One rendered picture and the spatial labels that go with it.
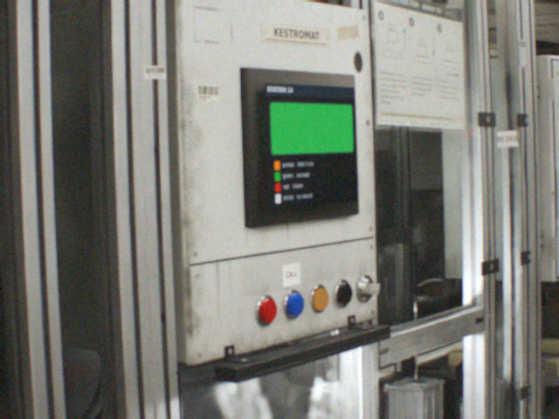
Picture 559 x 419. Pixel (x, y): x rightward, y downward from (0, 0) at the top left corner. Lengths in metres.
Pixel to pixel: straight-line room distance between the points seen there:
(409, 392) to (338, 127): 0.80
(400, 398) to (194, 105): 1.04
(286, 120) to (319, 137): 0.08
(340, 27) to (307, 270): 0.35
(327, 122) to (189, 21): 0.28
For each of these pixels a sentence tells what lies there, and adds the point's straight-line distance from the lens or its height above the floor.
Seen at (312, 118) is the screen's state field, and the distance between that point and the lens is 1.50.
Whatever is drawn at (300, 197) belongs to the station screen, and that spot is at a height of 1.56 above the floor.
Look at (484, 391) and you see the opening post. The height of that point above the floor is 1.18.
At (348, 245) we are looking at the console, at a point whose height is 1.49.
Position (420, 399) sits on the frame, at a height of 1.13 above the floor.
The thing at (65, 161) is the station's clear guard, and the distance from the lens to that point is 1.23.
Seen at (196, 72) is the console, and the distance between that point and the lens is 1.35.
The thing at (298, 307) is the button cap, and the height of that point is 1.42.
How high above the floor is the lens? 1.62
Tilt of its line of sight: 3 degrees down
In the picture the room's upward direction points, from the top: 2 degrees counter-clockwise
